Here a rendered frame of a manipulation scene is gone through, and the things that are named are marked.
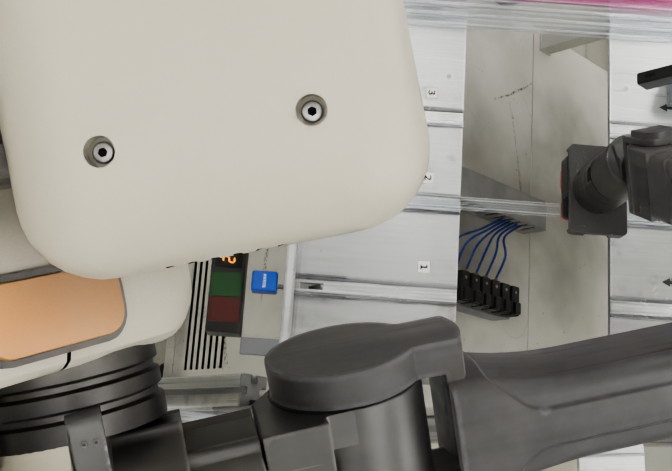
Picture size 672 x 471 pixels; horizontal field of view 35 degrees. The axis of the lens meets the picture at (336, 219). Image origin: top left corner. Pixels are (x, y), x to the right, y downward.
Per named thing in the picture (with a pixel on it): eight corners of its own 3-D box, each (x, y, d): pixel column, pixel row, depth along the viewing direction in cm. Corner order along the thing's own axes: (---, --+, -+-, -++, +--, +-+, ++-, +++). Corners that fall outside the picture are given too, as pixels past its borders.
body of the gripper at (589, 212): (619, 153, 120) (645, 131, 113) (621, 240, 117) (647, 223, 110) (564, 148, 119) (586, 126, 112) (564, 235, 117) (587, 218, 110)
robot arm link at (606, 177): (603, 135, 106) (619, 188, 105) (666, 123, 107) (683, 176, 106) (580, 157, 113) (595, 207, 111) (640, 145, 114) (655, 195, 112)
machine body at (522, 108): (137, 407, 190) (395, 401, 148) (177, 49, 209) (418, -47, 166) (378, 438, 235) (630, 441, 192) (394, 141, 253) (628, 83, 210)
